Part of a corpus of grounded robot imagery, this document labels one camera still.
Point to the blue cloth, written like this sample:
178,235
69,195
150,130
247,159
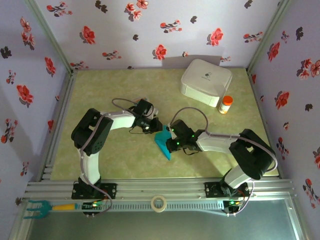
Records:
163,145

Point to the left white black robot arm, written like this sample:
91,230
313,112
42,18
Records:
122,120

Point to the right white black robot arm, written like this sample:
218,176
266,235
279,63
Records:
215,143

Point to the small printed packet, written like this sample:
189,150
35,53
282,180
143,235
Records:
139,100

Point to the orange capped pill bottle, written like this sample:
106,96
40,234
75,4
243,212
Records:
225,105

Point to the white tape roll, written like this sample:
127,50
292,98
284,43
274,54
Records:
153,203

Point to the white plastic container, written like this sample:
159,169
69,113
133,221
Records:
206,80

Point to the teal yellow garden fork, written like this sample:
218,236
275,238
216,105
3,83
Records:
62,207

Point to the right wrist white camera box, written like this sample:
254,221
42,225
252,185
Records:
172,134

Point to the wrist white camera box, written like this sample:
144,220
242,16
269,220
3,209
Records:
172,134
155,111

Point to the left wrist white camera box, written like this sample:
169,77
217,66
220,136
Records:
155,111

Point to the long aluminium mounting rail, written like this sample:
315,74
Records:
162,187

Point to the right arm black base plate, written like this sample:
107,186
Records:
212,190

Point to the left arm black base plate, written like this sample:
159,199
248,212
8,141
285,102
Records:
110,191

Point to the aluminium side rail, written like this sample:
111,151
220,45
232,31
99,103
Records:
258,100
67,95

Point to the aluminium corner post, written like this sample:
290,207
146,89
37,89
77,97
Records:
267,37
51,37

